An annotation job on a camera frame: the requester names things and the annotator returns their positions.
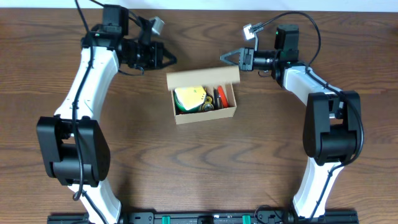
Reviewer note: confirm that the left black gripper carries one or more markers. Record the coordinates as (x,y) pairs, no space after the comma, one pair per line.
(155,61)

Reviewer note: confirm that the cardboard box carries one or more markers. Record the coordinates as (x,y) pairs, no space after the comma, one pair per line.
(209,78)

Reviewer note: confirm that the red lighter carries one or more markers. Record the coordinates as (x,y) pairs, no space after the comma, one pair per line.
(185,112)

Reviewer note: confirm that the black yellow correction tape dispenser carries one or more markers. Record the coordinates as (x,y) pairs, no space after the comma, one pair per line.
(209,102)

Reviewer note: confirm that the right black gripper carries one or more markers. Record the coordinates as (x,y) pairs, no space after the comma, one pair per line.
(242,59)

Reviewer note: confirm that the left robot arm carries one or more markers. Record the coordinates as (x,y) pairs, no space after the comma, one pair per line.
(72,144)

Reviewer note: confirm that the green tape roll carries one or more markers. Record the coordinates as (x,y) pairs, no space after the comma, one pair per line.
(180,107)

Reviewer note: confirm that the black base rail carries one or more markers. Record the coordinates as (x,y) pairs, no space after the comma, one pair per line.
(263,216)

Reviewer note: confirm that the yellow sticky note pad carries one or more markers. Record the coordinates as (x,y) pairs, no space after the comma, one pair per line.
(191,97)

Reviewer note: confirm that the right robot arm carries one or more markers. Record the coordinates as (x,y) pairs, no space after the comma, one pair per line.
(333,133)

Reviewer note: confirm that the red utility knife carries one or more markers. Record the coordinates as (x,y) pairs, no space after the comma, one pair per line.
(223,102)

